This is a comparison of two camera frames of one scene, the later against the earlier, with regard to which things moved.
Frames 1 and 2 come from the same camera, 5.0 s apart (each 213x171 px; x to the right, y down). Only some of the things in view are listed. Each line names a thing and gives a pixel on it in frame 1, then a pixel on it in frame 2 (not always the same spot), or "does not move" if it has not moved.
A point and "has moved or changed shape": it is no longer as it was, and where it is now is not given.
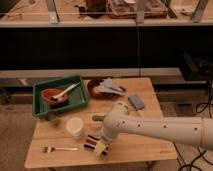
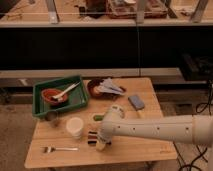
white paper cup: x=74 y=125 does not move
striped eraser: x=90 y=143 has moved or changed shape
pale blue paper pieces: x=107 y=86 does not move
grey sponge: x=137 y=102 does not move
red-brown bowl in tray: x=48 y=93 does not move
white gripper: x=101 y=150 → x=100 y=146
